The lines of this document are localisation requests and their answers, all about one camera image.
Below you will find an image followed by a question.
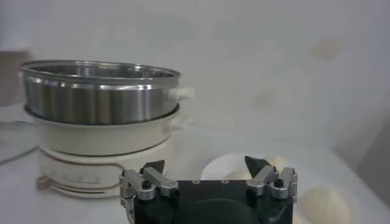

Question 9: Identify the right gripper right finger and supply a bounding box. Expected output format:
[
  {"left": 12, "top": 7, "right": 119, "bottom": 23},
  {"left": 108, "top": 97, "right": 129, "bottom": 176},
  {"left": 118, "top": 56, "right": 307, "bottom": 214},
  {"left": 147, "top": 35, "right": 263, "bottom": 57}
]
[{"left": 244, "top": 155, "right": 298, "bottom": 200}]

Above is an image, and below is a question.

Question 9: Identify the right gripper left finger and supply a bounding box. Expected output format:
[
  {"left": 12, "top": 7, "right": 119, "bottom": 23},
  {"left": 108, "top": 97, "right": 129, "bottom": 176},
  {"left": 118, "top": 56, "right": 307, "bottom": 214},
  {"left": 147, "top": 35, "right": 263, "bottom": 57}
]
[{"left": 119, "top": 159, "right": 180, "bottom": 201}]

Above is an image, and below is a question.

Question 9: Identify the stainless steel steamer basket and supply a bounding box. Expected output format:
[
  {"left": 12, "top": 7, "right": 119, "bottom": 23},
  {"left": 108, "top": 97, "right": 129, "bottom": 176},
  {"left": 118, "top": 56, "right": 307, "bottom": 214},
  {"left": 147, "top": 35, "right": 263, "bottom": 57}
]
[{"left": 20, "top": 60, "right": 196, "bottom": 125}]

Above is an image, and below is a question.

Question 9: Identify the white round plate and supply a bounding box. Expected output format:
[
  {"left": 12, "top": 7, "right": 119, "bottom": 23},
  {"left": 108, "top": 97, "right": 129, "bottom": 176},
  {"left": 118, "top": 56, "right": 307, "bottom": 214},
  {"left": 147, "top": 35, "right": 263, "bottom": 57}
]
[{"left": 200, "top": 153, "right": 294, "bottom": 181}]

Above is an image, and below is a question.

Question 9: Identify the cream electric cooking pot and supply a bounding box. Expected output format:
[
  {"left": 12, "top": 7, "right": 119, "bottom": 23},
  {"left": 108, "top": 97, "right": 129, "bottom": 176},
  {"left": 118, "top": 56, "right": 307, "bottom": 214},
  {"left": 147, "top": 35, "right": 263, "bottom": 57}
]
[{"left": 33, "top": 103, "right": 196, "bottom": 198}]

